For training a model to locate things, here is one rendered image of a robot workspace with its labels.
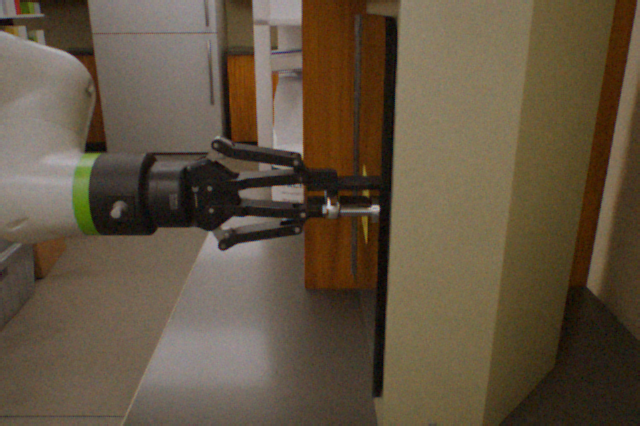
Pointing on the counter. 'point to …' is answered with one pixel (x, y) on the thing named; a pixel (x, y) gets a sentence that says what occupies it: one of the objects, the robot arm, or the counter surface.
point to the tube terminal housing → (484, 198)
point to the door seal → (389, 191)
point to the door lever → (332, 209)
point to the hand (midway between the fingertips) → (338, 193)
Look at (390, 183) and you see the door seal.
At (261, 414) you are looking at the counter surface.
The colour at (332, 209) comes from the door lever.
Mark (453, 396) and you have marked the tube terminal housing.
